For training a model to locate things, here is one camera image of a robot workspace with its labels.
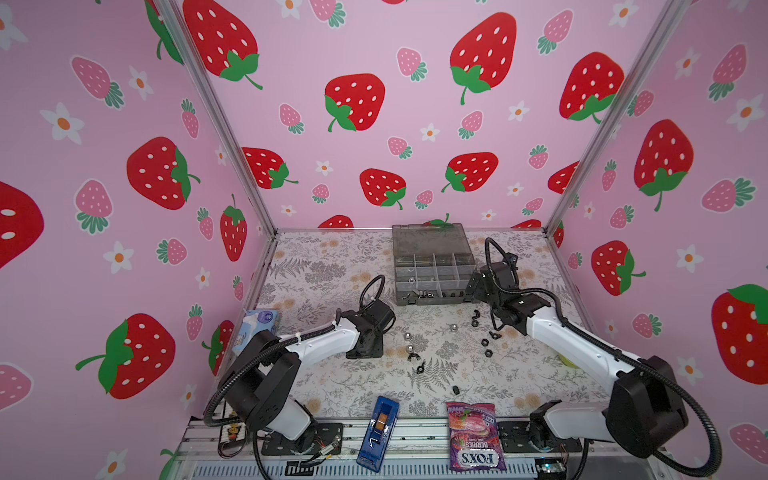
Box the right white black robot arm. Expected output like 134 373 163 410
466 253 723 478

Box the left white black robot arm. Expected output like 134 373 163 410
203 300 396 450

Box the grey plastic compartment organizer box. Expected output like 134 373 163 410
392 221 476 306

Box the yellow green bowl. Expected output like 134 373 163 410
558 354 579 369

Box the blue rectangular plastic box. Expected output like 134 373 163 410
356 396 400 473

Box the blue white tissue pack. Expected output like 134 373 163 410
232 309 280 355

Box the purple Fox's candy bag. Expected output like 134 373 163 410
446 402 506 472

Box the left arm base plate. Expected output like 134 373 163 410
260 422 344 456

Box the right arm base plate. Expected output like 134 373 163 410
498 420 582 455

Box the black keychain tag with letters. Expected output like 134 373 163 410
217 412 247 459

